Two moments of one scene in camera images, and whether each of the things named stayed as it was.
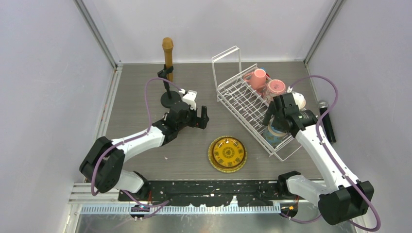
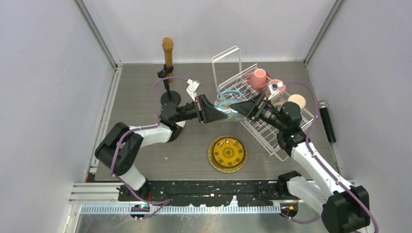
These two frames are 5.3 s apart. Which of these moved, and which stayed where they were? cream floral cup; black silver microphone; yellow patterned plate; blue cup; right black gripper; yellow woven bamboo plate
Moved: blue cup; right black gripper
Stayed: cream floral cup; yellow patterned plate; yellow woven bamboo plate; black silver microphone
